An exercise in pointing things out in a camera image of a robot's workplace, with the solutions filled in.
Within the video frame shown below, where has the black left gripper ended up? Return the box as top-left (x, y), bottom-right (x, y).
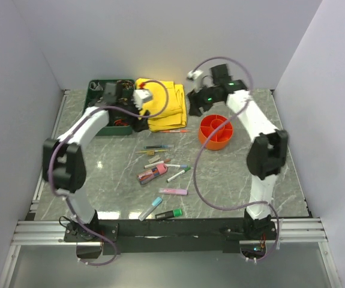
top-left (117, 92), bottom-right (151, 132)

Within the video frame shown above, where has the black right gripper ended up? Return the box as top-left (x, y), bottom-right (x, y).
top-left (186, 82), bottom-right (221, 118)

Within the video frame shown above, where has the dark blue pen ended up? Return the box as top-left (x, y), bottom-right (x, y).
top-left (143, 145), bottom-right (174, 149)

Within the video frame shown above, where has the orange round divided container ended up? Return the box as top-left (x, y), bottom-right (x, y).
top-left (197, 113), bottom-right (235, 151)

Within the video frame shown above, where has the yellow pencil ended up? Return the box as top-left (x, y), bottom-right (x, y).
top-left (136, 149), bottom-right (168, 155)

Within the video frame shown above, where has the orange pen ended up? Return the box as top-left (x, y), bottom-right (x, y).
top-left (160, 129), bottom-right (190, 133)

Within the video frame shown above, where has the white marker blue cap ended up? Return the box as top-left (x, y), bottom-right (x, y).
top-left (165, 164), bottom-right (188, 169)

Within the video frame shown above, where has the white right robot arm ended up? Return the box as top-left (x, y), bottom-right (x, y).
top-left (187, 80), bottom-right (289, 239)

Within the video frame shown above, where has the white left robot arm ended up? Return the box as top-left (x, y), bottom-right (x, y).
top-left (42, 106), bottom-right (158, 241)

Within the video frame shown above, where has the orange navy rolled tie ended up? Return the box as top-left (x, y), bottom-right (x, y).
top-left (113, 118), bottom-right (131, 127)

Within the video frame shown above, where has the yellow folded cloth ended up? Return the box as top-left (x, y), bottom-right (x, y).
top-left (135, 78), bottom-right (187, 132)

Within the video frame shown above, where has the green compartment tray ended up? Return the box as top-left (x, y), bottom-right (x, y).
top-left (83, 79), bottom-right (137, 136)

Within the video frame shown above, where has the beige eraser block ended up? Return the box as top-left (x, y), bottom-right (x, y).
top-left (148, 155), bottom-right (161, 164)

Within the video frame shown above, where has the dark brown rolled tie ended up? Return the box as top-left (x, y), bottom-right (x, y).
top-left (117, 79), bottom-right (134, 89)

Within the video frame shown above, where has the grey rolled item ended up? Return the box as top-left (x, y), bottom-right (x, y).
top-left (89, 81), bottom-right (104, 91)

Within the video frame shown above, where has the white marker green cap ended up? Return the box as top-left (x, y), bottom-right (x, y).
top-left (166, 167), bottom-right (191, 183)

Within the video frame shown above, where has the clear tube blue cap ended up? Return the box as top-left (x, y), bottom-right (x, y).
top-left (138, 197), bottom-right (163, 221)

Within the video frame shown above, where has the black green highlighter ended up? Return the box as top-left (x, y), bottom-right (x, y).
top-left (155, 209), bottom-right (182, 220)

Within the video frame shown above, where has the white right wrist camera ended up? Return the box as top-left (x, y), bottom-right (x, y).
top-left (187, 69), bottom-right (203, 82)

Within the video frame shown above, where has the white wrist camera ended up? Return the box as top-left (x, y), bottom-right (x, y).
top-left (187, 69), bottom-right (203, 82)
top-left (133, 89), bottom-right (153, 110)

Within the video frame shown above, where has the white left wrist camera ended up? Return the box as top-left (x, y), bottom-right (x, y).
top-left (133, 89), bottom-right (153, 110)

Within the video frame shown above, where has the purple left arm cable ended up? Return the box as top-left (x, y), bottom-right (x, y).
top-left (47, 79), bottom-right (169, 267)

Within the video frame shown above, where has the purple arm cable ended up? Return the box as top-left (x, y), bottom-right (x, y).
top-left (191, 56), bottom-right (281, 261)
top-left (47, 79), bottom-right (169, 267)

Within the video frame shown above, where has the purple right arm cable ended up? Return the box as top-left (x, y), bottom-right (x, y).
top-left (191, 56), bottom-right (281, 261)

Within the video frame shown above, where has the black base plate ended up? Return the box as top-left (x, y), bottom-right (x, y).
top-left (64, 218), bottom-right (278, 255)

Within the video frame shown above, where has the aluminium rail frame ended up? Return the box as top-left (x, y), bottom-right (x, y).
top-left (0, 89), bottom-right (341, 288)

